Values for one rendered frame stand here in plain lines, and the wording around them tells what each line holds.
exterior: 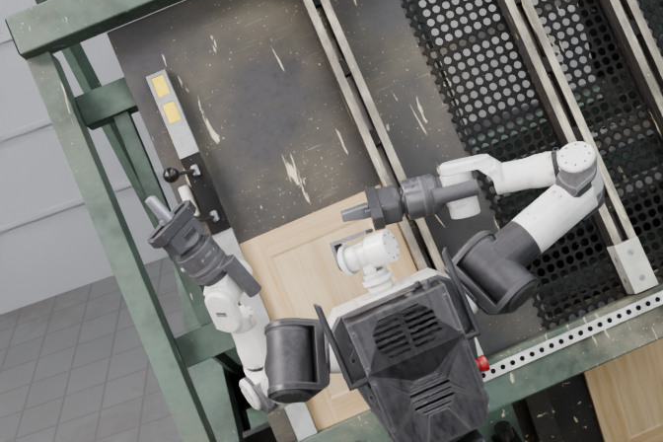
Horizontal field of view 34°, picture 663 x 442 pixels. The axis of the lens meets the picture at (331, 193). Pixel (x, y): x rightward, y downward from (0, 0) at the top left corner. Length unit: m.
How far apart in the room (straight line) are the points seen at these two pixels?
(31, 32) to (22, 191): 3.03
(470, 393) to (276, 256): 0.76
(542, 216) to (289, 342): 0.56
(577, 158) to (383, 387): 0.62
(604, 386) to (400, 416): 1.11
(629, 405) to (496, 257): 1.08
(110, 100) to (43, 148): 2.80
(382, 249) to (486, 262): 0.21
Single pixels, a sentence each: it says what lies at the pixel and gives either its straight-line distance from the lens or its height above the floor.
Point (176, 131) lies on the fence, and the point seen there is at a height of 1.59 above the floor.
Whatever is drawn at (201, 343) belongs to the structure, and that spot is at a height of 1.12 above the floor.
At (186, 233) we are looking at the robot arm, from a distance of 2.25.
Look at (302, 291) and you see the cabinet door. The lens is 2.66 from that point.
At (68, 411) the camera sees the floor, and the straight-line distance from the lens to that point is 4.98.
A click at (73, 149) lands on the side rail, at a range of 2.70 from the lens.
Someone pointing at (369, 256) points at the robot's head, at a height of 1.43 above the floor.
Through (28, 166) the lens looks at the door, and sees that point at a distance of 5.63.
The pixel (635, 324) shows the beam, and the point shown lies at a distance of 2.74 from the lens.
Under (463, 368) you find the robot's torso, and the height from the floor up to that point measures 1.27.
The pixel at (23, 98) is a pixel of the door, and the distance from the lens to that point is 5.49.
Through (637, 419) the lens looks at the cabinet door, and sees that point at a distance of 3.20.
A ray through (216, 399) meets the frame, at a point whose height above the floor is 0.79.
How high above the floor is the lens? 2.51
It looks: 26 degrees down
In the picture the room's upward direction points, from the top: 22 degrees counter-clockwise
